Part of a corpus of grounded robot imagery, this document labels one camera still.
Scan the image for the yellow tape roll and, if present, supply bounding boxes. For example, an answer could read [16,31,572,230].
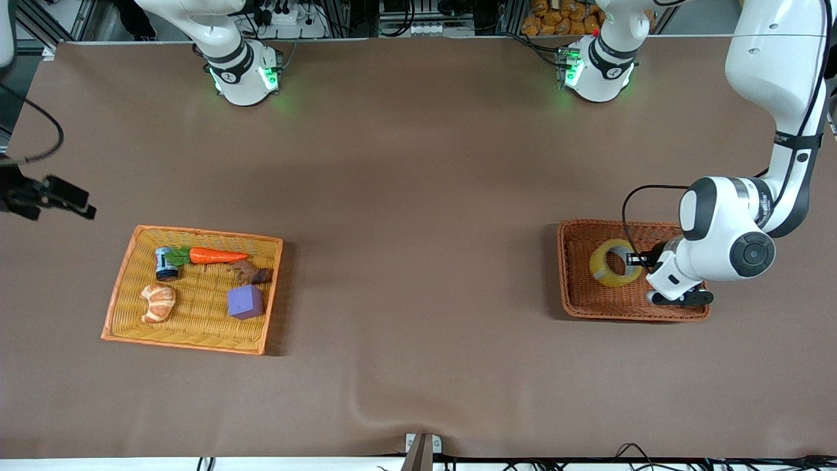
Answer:
[589,238,645,288]

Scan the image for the brown wicker basket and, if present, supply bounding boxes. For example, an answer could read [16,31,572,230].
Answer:
[556,218,711,323]

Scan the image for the small dark blue can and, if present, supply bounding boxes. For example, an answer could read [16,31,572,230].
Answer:
[154,247,180,283]

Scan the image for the toy croissant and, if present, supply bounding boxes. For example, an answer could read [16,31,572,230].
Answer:
[139,283,177,324]

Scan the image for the orange toy carrot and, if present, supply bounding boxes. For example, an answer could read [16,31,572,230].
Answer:
[165,245,250,266]

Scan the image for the orange wicker tray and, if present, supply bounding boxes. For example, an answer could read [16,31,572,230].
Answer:
[101,226,284,356]

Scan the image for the brown toy figure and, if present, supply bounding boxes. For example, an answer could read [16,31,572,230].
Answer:
[229,260,274,286]

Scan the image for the purple foam cube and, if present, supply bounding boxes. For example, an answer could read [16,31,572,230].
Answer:
[227,285,265,321]

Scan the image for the pile of orange snack bags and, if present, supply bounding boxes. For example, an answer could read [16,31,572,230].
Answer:
[521,0,606,37]

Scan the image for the white power strip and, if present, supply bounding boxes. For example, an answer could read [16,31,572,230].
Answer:
[262,0,328,39]

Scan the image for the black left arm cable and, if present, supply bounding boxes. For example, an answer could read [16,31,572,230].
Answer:
[621,184,691,266]

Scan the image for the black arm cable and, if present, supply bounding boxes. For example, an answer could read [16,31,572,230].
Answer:
[621,184,691,266]
[0,84,65,166]

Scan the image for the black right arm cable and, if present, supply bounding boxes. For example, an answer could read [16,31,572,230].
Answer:
[0,84,65,166]

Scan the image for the aluminium frame profile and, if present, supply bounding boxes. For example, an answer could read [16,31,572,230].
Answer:
[13,0,99,45]

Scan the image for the black cables under table edge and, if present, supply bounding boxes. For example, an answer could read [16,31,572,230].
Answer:
[611,443,837,471]

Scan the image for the metal table edge bracket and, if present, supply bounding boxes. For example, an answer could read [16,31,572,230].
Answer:
[405,432,443,471]

